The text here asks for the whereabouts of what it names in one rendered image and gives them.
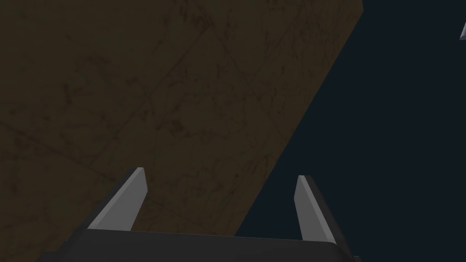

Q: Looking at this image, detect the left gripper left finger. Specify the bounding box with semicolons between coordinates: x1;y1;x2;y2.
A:
82;167;148;232

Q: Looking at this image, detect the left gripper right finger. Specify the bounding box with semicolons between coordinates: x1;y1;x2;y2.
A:
294;175;344;245

